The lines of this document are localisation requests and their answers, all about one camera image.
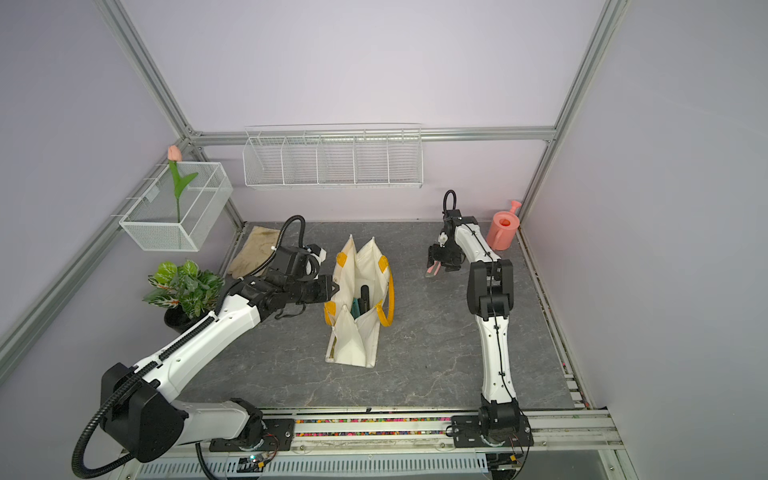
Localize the beige work glove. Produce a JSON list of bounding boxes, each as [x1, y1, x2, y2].
[[228, 226, 280, 279]]

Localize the aluminium cage frame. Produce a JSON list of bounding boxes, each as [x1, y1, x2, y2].
[[0, 0, 631, 385]]

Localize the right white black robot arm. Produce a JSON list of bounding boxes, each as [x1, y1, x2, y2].
[[426, 189, 533, 446]]

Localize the white wire wall shelf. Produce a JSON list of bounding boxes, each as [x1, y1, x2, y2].
[[242, 123, 424, 188]]

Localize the pink utility knife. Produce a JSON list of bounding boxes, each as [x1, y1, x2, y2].
[[425, 261, 442, 278]]

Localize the potted green plant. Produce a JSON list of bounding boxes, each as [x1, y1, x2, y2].
[[143, 260, 225, 333]]

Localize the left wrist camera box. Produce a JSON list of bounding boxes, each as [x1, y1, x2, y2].
[[271, 244, 327, 281]]

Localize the artificial pink tulip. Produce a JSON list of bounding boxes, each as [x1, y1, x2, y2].
[[167, 145, 198, 223]]

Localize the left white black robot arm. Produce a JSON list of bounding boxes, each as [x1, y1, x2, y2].
[[71, 215, 339, 479]]

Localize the slim black utility knife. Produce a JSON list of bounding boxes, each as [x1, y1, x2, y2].
[[358, 285, 370, 315]]

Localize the illustrated tote bag yellow handles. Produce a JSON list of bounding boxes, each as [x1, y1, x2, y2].
[[324, 237, 395, 368]]

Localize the pink watering can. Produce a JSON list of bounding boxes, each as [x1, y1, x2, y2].
[[486, 200, 522, 251]]

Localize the teal utility knife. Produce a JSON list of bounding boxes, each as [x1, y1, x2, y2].
[[350, 298, 361, 319]]

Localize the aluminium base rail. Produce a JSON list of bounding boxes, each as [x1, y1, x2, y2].
[[111, 408, 637, 479]]

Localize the white mesh side basket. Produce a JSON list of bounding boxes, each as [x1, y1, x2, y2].
[[119, 161, 233, 252]]

